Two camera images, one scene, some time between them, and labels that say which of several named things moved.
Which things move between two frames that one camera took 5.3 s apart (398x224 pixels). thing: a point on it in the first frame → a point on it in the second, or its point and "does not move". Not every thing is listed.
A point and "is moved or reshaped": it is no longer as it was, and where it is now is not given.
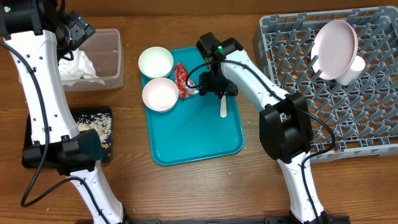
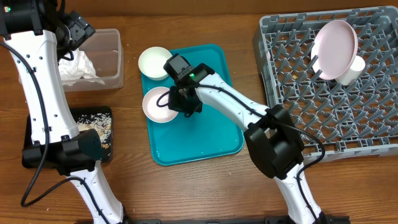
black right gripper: (206, 85) → (173, 102)
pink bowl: (160, 94) is moved or reshaped
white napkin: (79, 69) does not move
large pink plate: (334, 49) does not move
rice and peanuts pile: (101, 122) does not move
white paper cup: (353, 72) does not move
